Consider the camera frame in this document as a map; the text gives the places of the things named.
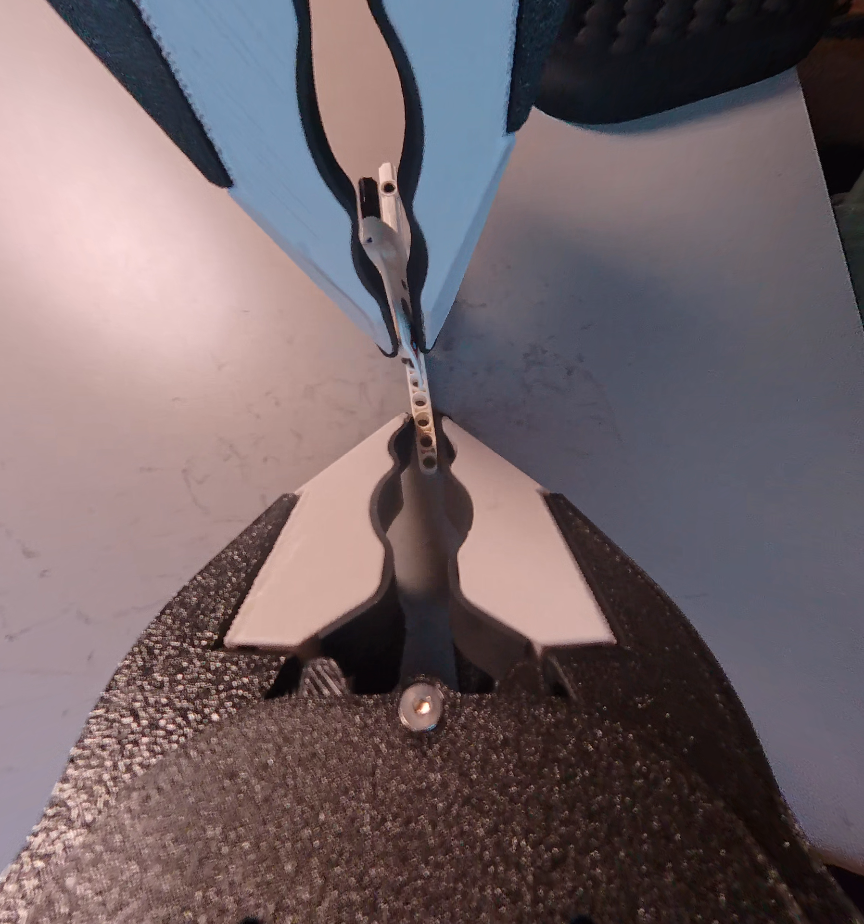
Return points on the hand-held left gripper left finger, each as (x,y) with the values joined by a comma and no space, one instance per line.
(324,556)

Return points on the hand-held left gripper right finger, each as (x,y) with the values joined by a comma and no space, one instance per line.
(526,556)

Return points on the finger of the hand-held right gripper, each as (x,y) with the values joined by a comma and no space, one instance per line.
(468,116)
(252,116)

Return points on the white spotted toy brick assembly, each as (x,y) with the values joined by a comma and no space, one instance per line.
(386,238)

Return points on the white beam with red label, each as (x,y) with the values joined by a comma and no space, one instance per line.
(422,419)

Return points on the grey desk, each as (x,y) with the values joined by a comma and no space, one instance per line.
(144,404)

